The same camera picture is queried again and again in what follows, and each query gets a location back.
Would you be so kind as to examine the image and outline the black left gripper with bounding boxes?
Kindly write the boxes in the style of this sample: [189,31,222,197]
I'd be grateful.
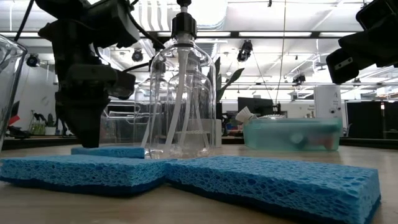
[39,18,137,149]

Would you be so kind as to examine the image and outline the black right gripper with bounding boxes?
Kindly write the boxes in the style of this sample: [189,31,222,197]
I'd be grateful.
[325,0,398,85]

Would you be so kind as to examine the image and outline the blue sponge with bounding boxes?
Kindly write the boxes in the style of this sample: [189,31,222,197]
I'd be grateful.
[0,155,170,197]
[70,146,146,159]
[164,155,382,224]

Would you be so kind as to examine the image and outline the clear soap dispenser black pump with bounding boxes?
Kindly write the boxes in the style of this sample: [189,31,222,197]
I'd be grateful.
[148,0,218,160]
[134,58,169,149]
[166,79,215,150]

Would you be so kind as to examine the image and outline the white brush plain black handle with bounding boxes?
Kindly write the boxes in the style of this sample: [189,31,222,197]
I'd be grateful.
[235,106,257,124]

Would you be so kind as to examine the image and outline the small green object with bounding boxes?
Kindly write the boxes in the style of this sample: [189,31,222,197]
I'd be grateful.
[30,113,47,136]

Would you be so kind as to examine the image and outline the black partition panel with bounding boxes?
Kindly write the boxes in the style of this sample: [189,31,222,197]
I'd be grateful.
[346,100,398,140]

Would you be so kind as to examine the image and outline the red background object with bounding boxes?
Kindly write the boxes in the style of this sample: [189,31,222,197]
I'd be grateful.
[7,114,21,127]

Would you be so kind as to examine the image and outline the clear plastic bin rounded corners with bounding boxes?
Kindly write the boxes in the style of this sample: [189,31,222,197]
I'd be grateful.
[0,33,29,153]

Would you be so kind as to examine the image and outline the black computer monitor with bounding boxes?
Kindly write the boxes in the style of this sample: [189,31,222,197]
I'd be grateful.
[237,96,274,118]

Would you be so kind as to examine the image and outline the green translucent plastic bin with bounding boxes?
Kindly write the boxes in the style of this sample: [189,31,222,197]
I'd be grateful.
[242,117,343,153]

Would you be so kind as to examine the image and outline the overhead light bar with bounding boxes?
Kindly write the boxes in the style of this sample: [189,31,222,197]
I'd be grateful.
[0,30,358,40]

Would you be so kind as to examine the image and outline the green plant in white pot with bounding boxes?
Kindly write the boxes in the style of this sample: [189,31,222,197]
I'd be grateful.
[200,55,246,148]

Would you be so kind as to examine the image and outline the clear plastic bin with handles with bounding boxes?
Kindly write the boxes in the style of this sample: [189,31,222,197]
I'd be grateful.
[101,103,153,146]

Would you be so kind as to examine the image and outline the black ceiling-mounted camera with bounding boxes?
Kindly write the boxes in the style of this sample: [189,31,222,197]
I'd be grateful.
[236,39,254,63]
[292,73,307,85]
[25,54,40,68]
[131,49,144,63]

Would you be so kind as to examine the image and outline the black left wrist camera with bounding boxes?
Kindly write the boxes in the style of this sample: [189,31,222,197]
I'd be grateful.
[89,0,141,49]

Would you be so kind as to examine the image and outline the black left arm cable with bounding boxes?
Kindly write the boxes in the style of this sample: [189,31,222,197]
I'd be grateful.
[13,0,35,42]

